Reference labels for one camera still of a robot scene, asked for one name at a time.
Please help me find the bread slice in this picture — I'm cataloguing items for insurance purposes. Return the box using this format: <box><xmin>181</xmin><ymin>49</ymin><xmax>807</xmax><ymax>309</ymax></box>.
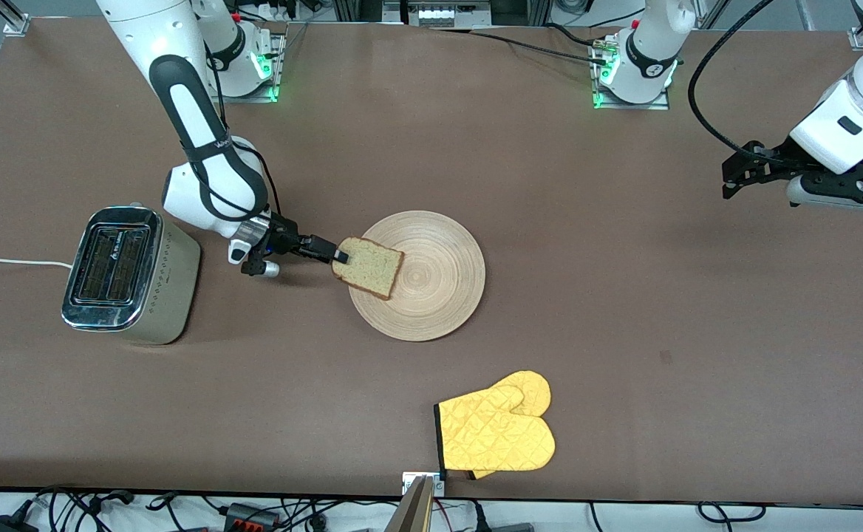
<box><xmin>331</xmin><ymin>236</ymin><xmax>405</xmax><ymax>301</ymax></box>

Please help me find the round wooden plate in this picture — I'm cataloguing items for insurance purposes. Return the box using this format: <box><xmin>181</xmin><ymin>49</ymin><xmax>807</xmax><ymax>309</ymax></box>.
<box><xmin>347</xmin><ymin>211</ymin><xmax>487</xmax><ymax>343</ymax></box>

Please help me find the silver beige two-slot toaster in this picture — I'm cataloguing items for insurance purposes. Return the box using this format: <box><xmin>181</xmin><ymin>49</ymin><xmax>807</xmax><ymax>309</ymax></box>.
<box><xmin>61</xmin><ymin>202</ymin><xmax>202</xmax><ymax>346</ymax></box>

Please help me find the yellow quilted oven mitt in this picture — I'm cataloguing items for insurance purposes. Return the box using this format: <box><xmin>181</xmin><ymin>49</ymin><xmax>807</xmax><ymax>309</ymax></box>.
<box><xmin>468</xmin><ymin>370</ymin><xmax>552</xmax><ymax>481</ymax></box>

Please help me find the yellow oven mitt black cuff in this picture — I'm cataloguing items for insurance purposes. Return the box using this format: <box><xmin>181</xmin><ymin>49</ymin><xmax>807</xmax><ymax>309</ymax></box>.
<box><xmin>434</xmin><ymin>384</ymin><xmax>556</xmax><ymax>474</ymax></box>

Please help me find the white power strip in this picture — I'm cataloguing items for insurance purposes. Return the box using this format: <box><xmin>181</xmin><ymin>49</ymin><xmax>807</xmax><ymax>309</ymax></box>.
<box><xmin>402</xmin><ymin>0</ymin><xmax>493</xmax><ymax>29</ymax></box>

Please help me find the black orange connector block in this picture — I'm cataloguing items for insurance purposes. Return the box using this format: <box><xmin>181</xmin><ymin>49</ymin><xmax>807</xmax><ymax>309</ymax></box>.
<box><xmin>223</xmin><ymin>502</ymin><xmax>282</xmax><ymax>530</ymax></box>

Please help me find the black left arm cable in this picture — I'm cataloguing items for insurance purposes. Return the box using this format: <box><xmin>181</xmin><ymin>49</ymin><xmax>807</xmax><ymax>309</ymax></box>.
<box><xmin>688</xmin><ymin>0</ymin><xmax>776</xmax><ymax>168</ymax></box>

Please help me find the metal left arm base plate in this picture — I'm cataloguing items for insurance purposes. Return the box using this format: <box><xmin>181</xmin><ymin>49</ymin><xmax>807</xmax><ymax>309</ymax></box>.
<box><xmin>593</xmin><ymin>37</ymin><xmax>671</xmax><ymax>110</ymax></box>

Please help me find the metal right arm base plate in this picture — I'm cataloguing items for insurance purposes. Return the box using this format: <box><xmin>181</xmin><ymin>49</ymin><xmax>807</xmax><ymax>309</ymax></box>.
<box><xmin>202</xmin><ymin>30</ymin><xmax>282</xmax><ymax>103</ymax></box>

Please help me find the black cable on table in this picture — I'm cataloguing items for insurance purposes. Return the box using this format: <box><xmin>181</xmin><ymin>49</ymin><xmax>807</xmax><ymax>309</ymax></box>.
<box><xmin>431</xmin><ymin>26</ymin><xmax>610</xmax><ymax>64</ymax></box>

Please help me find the small metal edge bracket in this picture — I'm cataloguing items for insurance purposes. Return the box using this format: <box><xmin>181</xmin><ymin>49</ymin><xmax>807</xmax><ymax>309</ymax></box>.
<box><xmin>402</xmin><ymin>471</ymin><xmax>446</xmax><ymax>497</ymax></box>

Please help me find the white toaster power cord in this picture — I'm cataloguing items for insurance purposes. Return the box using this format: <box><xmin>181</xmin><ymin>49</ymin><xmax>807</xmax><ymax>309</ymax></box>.
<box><xmin>0</xmin><ymin>257</ymin><xmax>74</xmax><ymax>270</ymax></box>

